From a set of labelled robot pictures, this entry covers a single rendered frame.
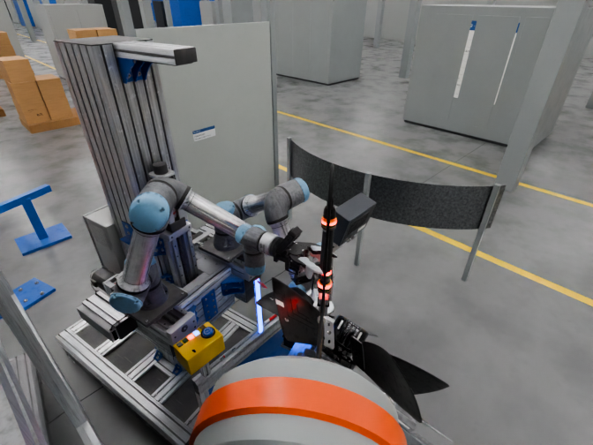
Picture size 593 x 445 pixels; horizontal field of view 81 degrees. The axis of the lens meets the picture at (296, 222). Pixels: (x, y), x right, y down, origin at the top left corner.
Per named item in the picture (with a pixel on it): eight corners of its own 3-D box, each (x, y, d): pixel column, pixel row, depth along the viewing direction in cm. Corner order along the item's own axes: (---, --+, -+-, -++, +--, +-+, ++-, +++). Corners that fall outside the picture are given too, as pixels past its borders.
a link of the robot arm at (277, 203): (265, 193, 139) (305, 299, 150) (284, 184, 146) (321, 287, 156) (249, 197, 148) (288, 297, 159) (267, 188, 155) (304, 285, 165)
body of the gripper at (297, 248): (311, 264, 118) (281, 252, 123) (311, 244, 113) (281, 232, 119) (299, 276, 112) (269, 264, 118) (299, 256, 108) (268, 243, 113)
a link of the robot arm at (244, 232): (248, 237, 130) (246, 218, 125) (272, 246, 125) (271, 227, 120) (234, 248, 124) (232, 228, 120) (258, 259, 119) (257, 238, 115)
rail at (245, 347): (199, 396, 143) (197, 385, 139) (194, 390, 146) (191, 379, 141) (333, 284, 199) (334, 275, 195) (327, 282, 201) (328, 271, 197)
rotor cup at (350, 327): (353, 371, 109) (374, 335, 111) (314, 345, 113) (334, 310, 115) (355, 365, 123) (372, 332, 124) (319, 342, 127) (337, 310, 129)
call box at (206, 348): (191, 378, 130) (187, 360, 124) (176, 362, 136) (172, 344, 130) (226, 351, 140) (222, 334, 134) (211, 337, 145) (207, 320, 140)
